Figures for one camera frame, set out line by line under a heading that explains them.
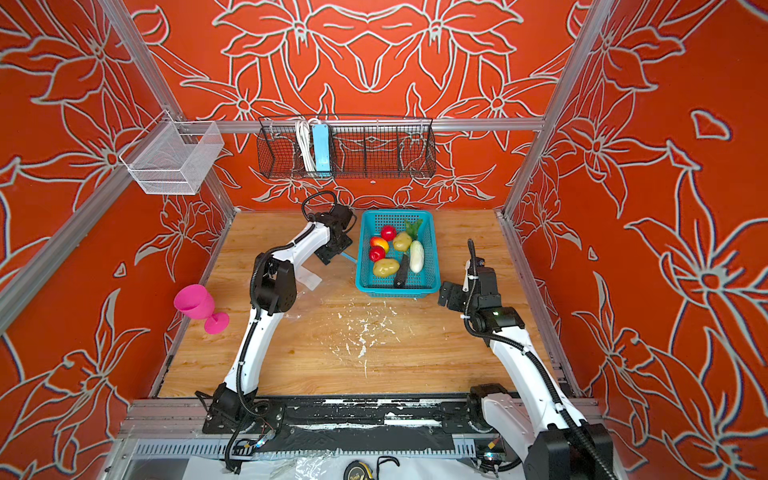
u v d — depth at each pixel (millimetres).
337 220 836
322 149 895
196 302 794
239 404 628
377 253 1005
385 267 969
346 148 991
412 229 1066
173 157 921
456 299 731
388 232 1068
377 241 1066
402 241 1043
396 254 1036
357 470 644
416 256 1005
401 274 975
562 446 384
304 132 876
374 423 727
